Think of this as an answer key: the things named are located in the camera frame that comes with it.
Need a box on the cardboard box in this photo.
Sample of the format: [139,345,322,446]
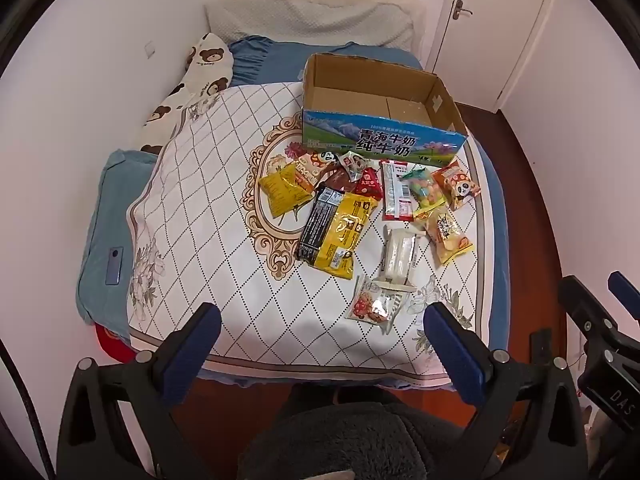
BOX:
[301,53,469,167]

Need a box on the plain white snack packet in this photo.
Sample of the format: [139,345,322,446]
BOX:
[375,225,418,292]

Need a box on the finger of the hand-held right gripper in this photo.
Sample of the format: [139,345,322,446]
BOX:
[557,275,623,348]
[607,271,640,321]

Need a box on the small portrait print packet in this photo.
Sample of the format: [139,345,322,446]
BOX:
[339,152,368,181]

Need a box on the light blue pillow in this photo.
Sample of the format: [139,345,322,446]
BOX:
[76,149,161,326]

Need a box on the large black yellow snack packet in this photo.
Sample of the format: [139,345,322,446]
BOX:
[295,186,379,280]

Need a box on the orange white panda snack packet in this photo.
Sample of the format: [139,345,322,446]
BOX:
[292,150,338,193]

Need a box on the white packet with brown lettering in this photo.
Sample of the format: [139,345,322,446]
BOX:
[346,276,418,333]

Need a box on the bear print pillow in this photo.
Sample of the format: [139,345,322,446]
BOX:
[139,32,235,156]

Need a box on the yellow orange snack packet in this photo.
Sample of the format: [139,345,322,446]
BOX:
[415,205,475,267]

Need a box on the person's dark fuzzy clothing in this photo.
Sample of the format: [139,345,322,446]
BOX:
[237,385,501,480]

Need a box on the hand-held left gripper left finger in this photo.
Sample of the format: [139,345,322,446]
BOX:
[56,302,223,480]

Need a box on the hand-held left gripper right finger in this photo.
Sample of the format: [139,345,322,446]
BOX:
[424,302,586,480]

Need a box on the clear bag of colourful candies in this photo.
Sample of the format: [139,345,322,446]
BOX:
[402,167,447,211]

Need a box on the dark red snack packet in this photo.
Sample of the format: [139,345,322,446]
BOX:
[317,165,358,195]

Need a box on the white door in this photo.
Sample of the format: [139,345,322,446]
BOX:
[430,0,558,111]

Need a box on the smartphone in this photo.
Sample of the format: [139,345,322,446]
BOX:
[105,247,124,286]

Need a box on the red triangular snack packet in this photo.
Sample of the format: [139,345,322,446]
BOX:
[355,167,383,198]

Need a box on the red cloth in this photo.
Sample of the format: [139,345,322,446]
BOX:
[95,324,138,363]

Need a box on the long red white packet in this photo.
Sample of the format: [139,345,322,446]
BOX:
[380,159,417,222]

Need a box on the black cable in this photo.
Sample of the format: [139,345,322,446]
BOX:
[0,340,56,480]

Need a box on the white diamond pattern quilt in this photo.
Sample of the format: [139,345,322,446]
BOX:
[125,80,493,391]

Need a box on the white textured headboard cushion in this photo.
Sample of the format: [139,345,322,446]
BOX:
[204,0,426,53]

